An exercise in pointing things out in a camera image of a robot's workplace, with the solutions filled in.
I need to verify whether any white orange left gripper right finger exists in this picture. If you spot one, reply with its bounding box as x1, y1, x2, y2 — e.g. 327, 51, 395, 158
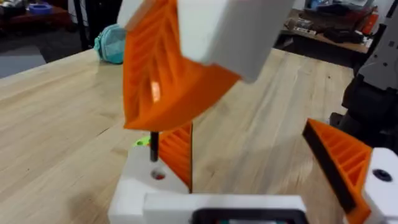
302, 118, 398, 224

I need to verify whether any finger of the white orange right gripper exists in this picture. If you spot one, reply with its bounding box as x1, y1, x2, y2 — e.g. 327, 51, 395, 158
123, 0, 296, 131
116, 0, 144, 29

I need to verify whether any white orange left gripper left finger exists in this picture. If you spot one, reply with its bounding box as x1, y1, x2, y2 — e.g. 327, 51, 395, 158
107, 121, 194, 224

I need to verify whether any teal soft zip bag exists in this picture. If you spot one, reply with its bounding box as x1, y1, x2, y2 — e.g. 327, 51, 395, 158
93, 24, 127, 65

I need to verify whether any green disc with holes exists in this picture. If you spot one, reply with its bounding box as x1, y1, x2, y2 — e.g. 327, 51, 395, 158
133, 136, 152, 147

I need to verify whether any blue tape roll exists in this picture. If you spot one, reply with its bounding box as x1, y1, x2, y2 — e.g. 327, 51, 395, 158
29, 2, 53, 15

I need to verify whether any cluttered wooden side table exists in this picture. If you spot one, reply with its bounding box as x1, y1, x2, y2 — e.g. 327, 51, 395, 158
275, 0, 382, 55

